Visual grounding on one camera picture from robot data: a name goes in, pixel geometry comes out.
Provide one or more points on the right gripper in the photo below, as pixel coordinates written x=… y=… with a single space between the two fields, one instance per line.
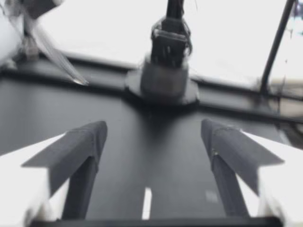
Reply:
x=39 y=7

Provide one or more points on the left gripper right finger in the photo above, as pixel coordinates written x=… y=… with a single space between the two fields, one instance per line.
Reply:
x=232 y=151

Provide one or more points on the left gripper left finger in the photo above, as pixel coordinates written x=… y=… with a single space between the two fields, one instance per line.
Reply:
x=78 y=146

